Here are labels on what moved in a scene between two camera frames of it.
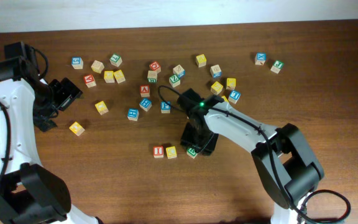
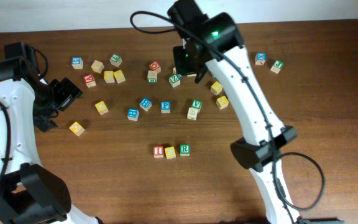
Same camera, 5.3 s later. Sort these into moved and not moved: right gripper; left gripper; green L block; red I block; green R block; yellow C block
Moved: green R block; right gripper
Not moved: yellow C block; green L block; red I block; left gripper
